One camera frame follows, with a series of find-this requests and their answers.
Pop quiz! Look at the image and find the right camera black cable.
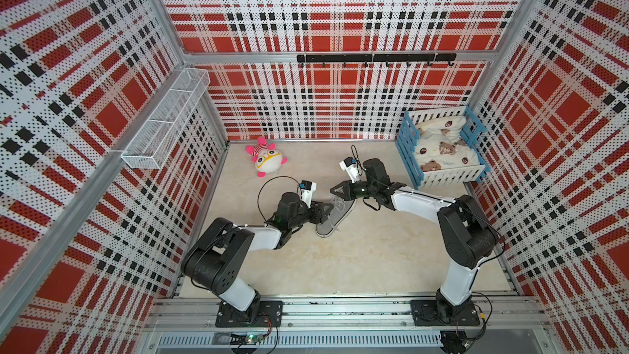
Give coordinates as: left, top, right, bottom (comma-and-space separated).
350, 144, 365, 175

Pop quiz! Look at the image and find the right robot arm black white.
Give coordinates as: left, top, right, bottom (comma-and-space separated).
330, 157, 499, 325

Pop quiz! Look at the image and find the black hook rail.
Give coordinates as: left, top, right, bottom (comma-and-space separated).
296, 52, 457, 65

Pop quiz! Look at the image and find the green circuit board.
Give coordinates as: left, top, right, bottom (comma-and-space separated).
230, 334, 266, 346

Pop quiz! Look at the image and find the white pink plush toy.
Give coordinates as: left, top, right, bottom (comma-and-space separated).
245, 136, 288, 178

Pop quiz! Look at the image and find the camera black cable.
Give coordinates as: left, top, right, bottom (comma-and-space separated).
350, 144, 365, 175
256, 175, 303, 225

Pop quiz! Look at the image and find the blue white slatted crate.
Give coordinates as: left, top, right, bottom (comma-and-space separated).
396, 106, 490, 189

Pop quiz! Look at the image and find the left camera black cable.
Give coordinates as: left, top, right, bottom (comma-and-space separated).
256, 175, 303, 225

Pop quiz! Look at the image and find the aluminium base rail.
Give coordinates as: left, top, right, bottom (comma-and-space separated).
138, 292, 560, 353

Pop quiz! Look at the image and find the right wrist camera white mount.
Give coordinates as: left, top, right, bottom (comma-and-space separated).
339, 157, 362, 184

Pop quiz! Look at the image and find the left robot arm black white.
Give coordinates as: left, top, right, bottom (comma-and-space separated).
181, 192, 334, 326

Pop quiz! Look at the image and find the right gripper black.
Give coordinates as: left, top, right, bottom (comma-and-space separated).
330, 179, 378, 199

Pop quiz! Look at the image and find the grey canvas sneaker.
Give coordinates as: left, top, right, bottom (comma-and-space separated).
315, 196, 355, 238

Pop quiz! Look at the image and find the grey shoelace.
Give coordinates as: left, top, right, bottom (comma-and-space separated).
328, 196, 355, 234

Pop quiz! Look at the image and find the white printed cloth bundle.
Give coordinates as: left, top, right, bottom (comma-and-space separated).
414, 116, 480, 172

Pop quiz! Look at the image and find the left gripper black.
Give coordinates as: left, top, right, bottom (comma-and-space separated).
288, 199, 333, 229

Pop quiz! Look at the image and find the white wire mesh basket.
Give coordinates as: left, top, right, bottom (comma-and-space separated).
121, 68, 210, 170

